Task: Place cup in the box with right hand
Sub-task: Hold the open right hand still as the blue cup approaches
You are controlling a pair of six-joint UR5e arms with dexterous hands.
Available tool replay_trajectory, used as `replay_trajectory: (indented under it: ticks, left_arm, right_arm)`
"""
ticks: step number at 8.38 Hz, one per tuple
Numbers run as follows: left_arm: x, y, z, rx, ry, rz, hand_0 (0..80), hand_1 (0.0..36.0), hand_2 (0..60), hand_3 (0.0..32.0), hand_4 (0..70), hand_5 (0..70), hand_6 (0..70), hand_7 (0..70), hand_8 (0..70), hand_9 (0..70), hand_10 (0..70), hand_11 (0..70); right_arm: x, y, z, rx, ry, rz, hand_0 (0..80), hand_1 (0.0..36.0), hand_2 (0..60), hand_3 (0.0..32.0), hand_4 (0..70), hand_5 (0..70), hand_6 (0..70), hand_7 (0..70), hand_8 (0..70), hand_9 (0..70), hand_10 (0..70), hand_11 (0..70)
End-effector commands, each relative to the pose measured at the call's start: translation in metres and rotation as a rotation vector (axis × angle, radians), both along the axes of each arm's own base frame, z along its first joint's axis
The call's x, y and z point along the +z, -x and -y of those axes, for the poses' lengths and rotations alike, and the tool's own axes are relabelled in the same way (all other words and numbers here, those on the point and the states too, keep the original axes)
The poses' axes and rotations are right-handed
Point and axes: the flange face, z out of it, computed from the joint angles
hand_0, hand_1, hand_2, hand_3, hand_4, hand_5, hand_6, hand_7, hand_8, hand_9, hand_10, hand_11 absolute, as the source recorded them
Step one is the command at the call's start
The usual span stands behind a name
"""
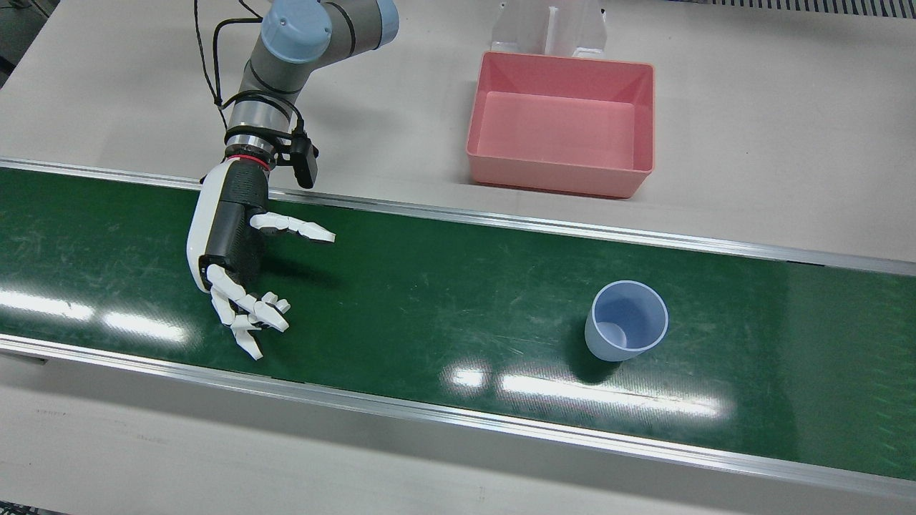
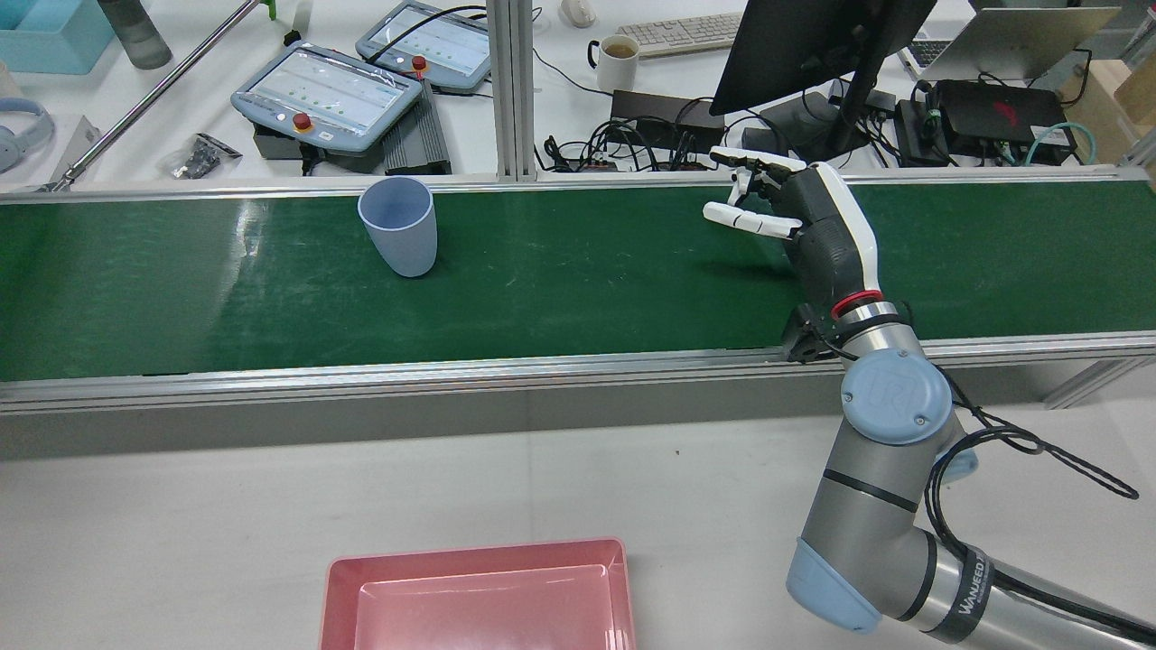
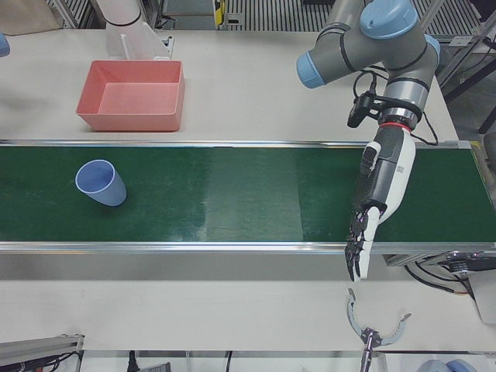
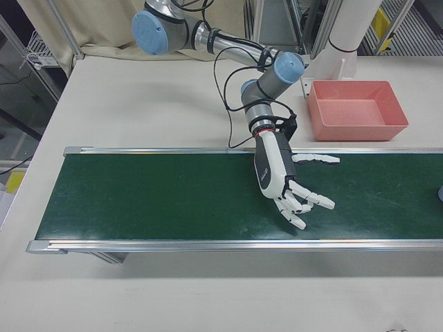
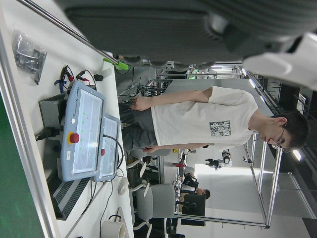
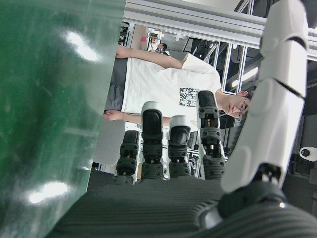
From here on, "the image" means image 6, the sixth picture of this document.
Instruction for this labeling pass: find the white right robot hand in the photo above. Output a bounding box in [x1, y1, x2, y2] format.
[49, 0, 317, 238]

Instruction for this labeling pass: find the person in white t-shirt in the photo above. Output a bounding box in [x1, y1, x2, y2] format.
[103, 46, 255, 123]

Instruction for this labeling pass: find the green belt conveyor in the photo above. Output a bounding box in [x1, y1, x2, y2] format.
[0, 0, 127, 238]

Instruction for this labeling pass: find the background seated person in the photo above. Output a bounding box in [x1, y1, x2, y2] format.
[151, 42, 170, 56]

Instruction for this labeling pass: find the white security camera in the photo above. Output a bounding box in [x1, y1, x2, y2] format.
[299, 146, 317, 161]

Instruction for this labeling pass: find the aluminium frame beam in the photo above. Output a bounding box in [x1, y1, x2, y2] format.
[122, 0, 269, 48]

